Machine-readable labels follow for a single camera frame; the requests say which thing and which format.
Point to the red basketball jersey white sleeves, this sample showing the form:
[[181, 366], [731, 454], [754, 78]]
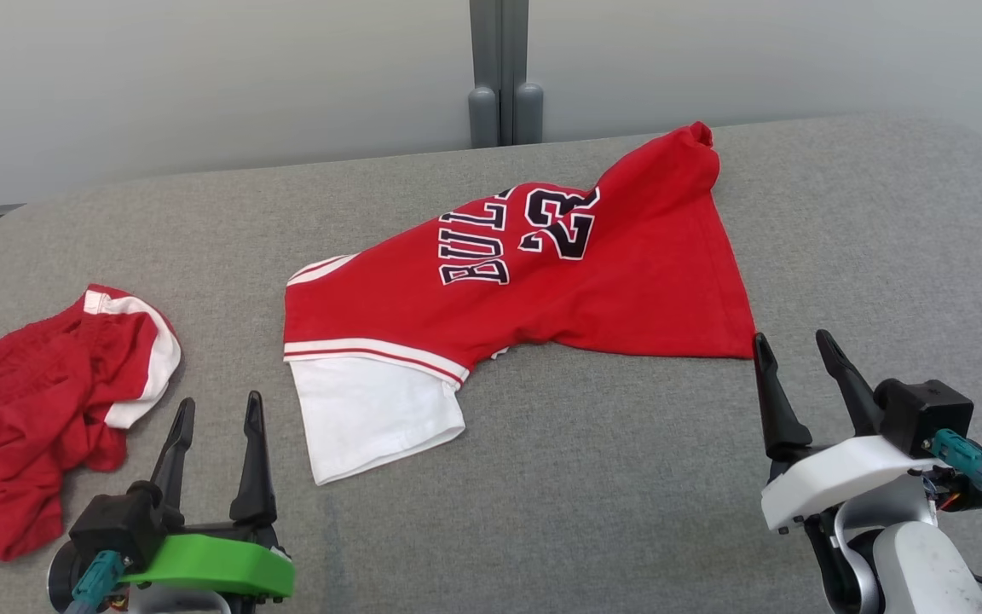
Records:
[[593, 290]]

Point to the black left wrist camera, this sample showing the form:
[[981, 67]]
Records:
[[116, 524]]

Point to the red shorts white stripes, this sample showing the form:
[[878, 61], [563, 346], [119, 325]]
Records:
[[39, 409]]

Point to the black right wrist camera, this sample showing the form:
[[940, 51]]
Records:
[[926, 414]]

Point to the grey partition post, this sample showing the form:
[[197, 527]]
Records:
[[504, 77]]

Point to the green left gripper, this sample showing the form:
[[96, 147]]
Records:
[[218, 567]]

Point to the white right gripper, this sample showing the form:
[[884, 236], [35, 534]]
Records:
[[832, 477]]

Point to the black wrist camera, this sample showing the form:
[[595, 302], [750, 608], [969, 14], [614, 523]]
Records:
[[116, 524], [926, 414]]

